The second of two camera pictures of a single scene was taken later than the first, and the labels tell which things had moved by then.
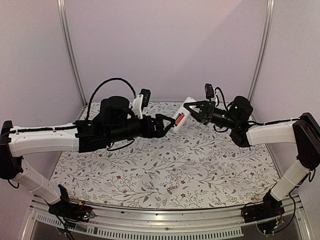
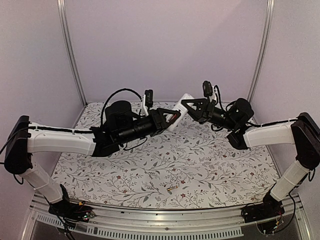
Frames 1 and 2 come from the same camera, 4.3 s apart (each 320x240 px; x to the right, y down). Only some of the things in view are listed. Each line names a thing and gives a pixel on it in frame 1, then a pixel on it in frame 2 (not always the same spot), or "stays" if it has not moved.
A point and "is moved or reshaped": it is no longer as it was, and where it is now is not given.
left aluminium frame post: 63,26 stays
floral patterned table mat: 197,168 stays
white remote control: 182,115 is moved or reshaped
